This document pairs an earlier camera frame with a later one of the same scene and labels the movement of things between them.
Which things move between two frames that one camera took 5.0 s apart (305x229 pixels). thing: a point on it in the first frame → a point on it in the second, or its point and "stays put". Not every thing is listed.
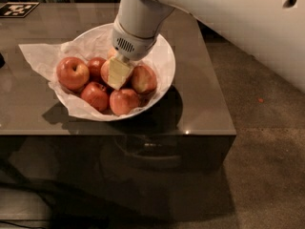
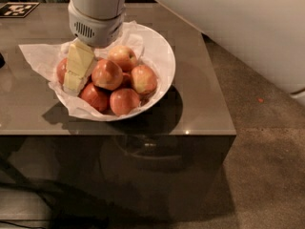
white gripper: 132,45 → 96,31
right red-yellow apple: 143,79 stays put
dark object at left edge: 2,61 stays put
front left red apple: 96,94 stays put
